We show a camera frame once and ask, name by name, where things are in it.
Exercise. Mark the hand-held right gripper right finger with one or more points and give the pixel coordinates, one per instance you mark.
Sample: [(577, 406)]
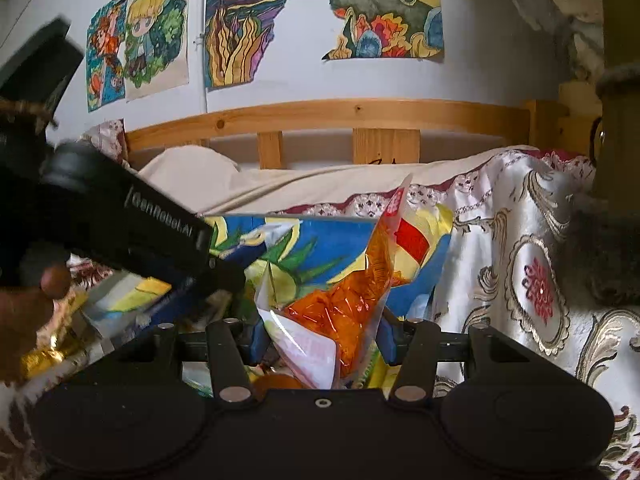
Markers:
[(387, 340)]

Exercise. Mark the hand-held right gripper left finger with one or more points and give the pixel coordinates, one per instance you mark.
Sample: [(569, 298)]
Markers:
[(260, 340)]

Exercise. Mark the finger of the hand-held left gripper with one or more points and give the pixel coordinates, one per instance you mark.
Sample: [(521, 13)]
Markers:
[(225, 277)]

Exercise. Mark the tangerine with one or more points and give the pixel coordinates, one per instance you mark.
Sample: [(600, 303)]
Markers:
[(272, 382)]

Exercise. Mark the orange snack packet red label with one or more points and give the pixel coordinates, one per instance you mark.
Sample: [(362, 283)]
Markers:
[(340, 305)]

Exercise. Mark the blue long snack packet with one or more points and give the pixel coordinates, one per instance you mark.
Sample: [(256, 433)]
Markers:
[(165, 306)]

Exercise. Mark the metal box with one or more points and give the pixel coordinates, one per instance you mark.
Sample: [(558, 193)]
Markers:
[(300, 216)]

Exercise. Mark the person's left hand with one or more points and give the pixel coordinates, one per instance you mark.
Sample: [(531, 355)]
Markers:
[(22, 330)]

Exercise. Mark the beige pillow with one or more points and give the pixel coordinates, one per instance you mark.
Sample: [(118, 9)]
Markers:
[(200, 180)]

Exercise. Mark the colourful drawing sheet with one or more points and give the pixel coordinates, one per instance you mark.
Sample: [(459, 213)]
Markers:
[(325, 250)]

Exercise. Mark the gold foil packet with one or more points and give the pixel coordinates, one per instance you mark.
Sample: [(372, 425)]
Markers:
[(55, 340)]

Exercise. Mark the brown fuzzy trim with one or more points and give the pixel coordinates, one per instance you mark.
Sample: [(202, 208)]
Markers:
[(25, 112)]

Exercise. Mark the floral satin blanket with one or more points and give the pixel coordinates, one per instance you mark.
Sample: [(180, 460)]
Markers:
[(525, 270)]

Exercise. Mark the dark blurred block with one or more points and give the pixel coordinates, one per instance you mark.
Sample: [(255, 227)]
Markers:
[(35, 65)]

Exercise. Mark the wooden bed headboard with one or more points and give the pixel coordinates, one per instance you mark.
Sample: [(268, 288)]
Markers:
[(350, 115)]

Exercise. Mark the cat tree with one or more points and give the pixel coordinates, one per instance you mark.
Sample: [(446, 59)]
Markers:
[(620, 125)]

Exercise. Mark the printed curtain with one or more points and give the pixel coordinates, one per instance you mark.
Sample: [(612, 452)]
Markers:
[(565, 0)]

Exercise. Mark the fish drawing wall poster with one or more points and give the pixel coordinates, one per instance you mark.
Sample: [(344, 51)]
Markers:
[(102, 60)]

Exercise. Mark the cartoon figure wall poster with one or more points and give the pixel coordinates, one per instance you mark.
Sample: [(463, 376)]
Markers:
[(155, 35)]

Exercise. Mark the white wall pipe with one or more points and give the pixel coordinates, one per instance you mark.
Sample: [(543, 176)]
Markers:
[(203, 35)]

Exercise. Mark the swirl drawing wall poster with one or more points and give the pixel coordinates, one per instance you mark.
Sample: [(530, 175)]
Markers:
[(250, 20)]

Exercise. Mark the landscape drawing wall poster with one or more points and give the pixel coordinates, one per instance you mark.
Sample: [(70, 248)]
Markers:
[(380, 10)]

